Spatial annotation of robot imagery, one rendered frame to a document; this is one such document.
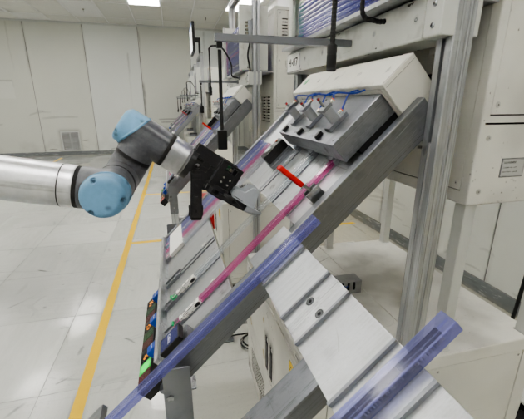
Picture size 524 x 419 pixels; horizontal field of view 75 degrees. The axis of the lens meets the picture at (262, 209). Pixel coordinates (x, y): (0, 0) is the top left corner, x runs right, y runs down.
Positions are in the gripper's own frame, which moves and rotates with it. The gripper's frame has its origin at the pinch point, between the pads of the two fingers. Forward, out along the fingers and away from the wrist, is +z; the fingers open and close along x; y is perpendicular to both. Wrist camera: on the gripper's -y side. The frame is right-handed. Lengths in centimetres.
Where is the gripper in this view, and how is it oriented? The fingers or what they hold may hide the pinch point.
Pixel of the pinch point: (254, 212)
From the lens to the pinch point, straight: 82.3
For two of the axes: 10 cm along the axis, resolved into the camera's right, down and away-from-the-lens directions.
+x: -2.5, -2.9, 9.3
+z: 8.0, 4.8, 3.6
